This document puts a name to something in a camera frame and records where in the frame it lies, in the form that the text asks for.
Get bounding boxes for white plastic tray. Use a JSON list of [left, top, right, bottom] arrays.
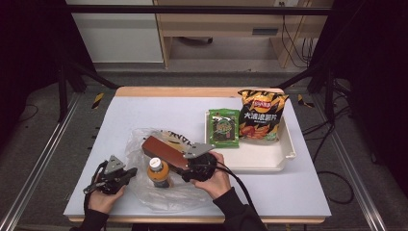
[[204, 110, 297, 173]]

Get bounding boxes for orange drink bottle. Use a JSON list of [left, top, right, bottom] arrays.
[[146, 156, 173, 189]]

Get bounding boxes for green snack packet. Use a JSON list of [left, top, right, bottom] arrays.
[[208, 108, 242, 149]]

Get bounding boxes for hanging desk cables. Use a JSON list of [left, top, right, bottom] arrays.
[[280, 2, 318, 69]]

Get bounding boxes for office chair base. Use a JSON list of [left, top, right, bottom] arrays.
[[177, 36, 214, 45]]

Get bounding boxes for black frame crossbar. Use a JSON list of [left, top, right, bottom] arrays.
[[64, 4, 335, 16]]

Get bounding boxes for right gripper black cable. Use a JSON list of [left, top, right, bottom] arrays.
[[214, 163, 258, 219]]

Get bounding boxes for yellow black floor tape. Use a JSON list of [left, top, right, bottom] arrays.
[[91, 92, 105, 110], [296, 93, 316, 109]]

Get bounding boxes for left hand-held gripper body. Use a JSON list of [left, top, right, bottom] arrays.
[[84, 154, 130, 195]]

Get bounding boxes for wooden desk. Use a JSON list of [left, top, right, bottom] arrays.
[[153, 0, 335, 69]]

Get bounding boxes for white cabinet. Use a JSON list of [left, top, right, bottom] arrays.
[[64, 0, 165, 64]]

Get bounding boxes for brown snack box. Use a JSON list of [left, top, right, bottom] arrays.
[[140, 135, 193, 171]]

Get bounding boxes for yellow black chips bag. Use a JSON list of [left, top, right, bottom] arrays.
[[237, 89, 290, 142]]

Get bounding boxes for aluminium floor rail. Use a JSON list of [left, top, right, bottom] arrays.
[[312, 93, 390, 231], [0, 92, 84, 231]]

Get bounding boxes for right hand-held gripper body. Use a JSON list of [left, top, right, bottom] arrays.
[[182, 142, 219, 183]]

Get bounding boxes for person's right hand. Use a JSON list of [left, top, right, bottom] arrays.
[[190, 151, 233, 201]]

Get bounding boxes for pale packet with black print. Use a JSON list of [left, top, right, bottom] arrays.
[[156, 129, 196, 150]]

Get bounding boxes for black curtain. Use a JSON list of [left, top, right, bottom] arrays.
[[0, 0, 94, 150], [308, 0, 408, 189]]

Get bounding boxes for person's left hand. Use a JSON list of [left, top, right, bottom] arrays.
[[87, 185, 127, 215]]

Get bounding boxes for clear plastic bag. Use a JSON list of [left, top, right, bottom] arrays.
[[124, 127, 215, 213]]

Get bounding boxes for black metal stand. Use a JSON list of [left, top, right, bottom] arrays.
[[274, 61, 337, 125], [57, 61, 120, 123]]

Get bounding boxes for thin black floor cable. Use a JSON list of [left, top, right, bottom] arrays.
[[18, 103, 40, 123]]

